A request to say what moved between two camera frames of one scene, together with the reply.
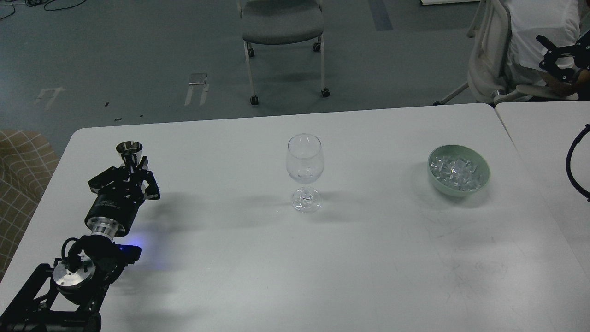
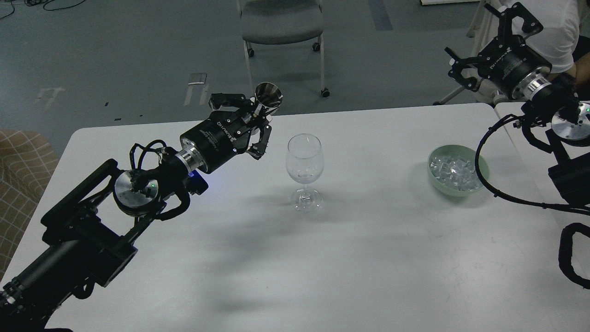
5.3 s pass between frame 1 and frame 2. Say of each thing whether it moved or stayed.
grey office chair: stayed
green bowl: stayed
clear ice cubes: stayed
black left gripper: moved
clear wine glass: stayed
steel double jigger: moved
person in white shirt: stayed
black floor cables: stayed
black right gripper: moved
